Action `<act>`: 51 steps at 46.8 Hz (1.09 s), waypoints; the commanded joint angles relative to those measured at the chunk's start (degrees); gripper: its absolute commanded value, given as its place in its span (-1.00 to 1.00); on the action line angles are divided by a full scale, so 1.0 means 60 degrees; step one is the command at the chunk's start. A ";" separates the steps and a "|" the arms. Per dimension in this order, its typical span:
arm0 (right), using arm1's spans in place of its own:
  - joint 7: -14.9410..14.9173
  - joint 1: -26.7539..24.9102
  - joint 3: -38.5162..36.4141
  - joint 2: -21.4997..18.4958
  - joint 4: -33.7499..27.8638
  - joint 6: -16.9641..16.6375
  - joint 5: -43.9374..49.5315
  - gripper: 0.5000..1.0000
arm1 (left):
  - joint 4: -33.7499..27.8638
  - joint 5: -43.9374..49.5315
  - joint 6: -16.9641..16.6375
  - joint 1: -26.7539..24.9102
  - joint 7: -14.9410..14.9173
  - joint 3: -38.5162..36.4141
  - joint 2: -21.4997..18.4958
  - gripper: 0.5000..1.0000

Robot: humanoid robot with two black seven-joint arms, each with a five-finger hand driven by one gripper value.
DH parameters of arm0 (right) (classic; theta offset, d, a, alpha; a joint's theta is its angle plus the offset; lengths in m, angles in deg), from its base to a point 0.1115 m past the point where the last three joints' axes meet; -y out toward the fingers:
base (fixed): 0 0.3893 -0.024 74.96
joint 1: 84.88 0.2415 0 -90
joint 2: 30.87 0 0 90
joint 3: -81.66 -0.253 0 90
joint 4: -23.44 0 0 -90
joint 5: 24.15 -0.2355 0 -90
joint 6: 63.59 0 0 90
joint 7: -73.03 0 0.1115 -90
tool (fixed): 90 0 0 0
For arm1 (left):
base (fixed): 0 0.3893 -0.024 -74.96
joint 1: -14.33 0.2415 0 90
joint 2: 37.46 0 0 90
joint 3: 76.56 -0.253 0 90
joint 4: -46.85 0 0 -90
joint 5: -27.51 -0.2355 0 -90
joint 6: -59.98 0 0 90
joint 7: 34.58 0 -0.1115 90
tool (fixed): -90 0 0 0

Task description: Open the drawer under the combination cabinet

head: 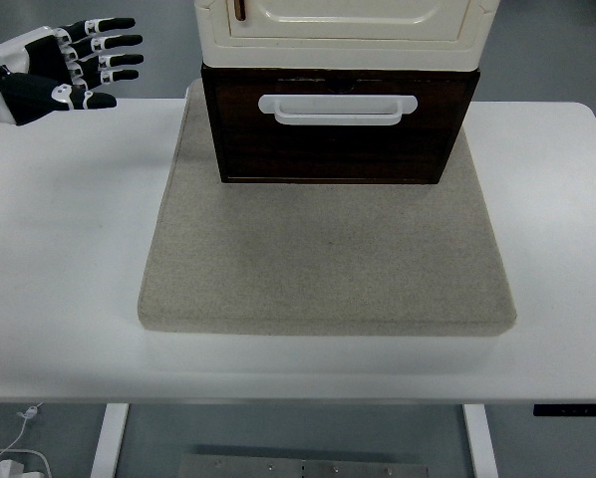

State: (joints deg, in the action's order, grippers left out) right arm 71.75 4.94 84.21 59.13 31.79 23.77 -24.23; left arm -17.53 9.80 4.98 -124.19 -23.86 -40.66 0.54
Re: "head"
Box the white cable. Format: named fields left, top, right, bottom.
left=0, top=401, right=53, bottom=478

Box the black table control panel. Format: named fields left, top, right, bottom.
left=532, top=403, right=596, bottom=418

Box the white table leg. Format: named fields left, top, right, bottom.
left=461, top=403, right=499, bottom=478
left=89, top=402, right=130, bottom=478

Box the white power adapter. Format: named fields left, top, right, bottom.
left=0, top=460, right=33, bottom=478

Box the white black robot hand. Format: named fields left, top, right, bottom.
left=0, top=17, right=146, bottom=130

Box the grey metal plate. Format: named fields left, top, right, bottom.
left=177, top=452, right=432, bottom=478

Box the dark wooden drawer housing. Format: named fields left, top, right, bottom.
left=200, top=63, right=481, bottom=186

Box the cream upper cabinet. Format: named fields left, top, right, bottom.
left=192, top=0, right=502, bottom=72

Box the grey felt mat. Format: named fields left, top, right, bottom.
left=137, top=78, right=519, bottom=338

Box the white drawer handle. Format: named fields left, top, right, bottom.
left=257, top=93, right=420, bottom=126

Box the dark wooden drawer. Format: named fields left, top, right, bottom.
left=213, top=77, right=471, bottom=183

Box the cream cabinet door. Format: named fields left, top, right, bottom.
left=226, top=0, right=473, bottom=44

